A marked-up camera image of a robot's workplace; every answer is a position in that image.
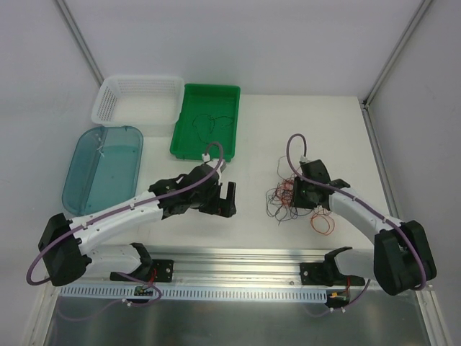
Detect white perforated plastic basket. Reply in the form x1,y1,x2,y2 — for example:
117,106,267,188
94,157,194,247
91,75,184,126

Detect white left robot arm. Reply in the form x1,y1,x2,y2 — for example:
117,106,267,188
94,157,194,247
38,162,236,287

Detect black thin wire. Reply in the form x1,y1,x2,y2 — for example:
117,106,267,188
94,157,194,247
191,113,234,143

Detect teal transparent plastic bin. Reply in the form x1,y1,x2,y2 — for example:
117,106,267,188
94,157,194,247
62,126,143,216

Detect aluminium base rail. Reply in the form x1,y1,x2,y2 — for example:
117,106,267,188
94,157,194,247
147,245,328,288

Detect green plastic tray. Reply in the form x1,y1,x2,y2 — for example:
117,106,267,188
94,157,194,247
170,84,241,163

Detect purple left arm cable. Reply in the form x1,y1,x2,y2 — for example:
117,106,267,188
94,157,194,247
27,141,226,285

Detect white slotted cable duct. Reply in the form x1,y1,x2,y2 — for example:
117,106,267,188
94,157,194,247
61,284,327,304

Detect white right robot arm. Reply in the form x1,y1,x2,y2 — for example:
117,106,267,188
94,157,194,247
292,159,437,296

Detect orange thin wire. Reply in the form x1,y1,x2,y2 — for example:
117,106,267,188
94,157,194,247
269,178,336,236

